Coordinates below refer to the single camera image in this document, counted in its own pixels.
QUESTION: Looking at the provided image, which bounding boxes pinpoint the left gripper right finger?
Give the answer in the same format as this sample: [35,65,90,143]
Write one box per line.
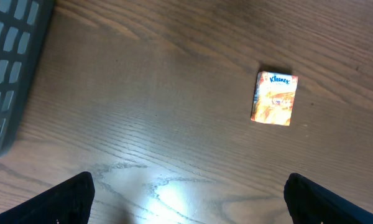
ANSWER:
[283,173,373,224]

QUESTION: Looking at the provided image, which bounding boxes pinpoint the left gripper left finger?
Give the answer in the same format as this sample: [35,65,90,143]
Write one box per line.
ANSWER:
[0,171,95,224]

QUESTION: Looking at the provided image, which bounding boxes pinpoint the orange tissue packet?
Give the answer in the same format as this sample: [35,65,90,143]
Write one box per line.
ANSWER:
[251,71,298,126]

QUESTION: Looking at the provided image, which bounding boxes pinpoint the grey plastic mesh basket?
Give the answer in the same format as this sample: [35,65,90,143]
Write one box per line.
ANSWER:
[0,0,55,156]

